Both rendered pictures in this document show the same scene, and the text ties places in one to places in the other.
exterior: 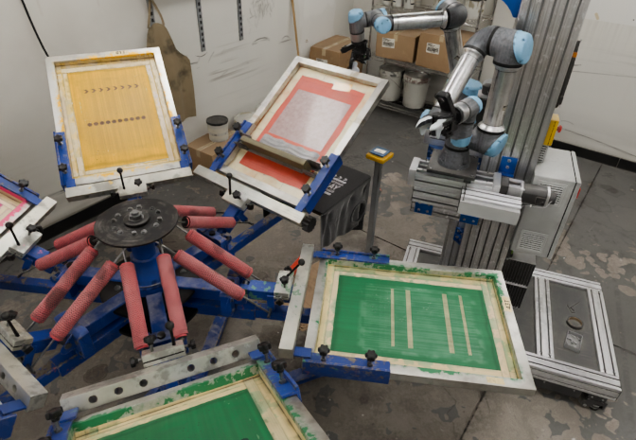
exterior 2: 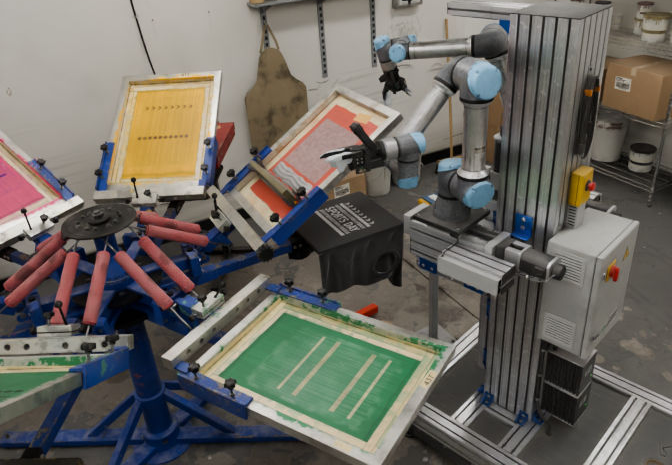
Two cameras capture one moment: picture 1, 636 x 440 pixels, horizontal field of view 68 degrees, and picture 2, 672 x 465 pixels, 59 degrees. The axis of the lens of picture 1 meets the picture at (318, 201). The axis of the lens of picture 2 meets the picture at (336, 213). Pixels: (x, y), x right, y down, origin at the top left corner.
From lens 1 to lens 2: 1.22 m
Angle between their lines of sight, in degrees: 24
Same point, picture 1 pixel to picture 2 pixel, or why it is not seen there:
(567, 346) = not seen: outside the picture
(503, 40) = (461, 71)
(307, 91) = (332, 120)
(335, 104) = (348, 136)
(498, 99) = (467, 140)
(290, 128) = (302, 157)
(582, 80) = not seen: outside the picture
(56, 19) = (169, 43)
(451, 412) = not seen: outside the picture
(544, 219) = (568, 301)
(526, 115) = (534, 164)
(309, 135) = (313, 166)
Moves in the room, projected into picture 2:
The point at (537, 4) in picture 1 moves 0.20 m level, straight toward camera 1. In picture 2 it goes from (524, 31) to (489, 43)
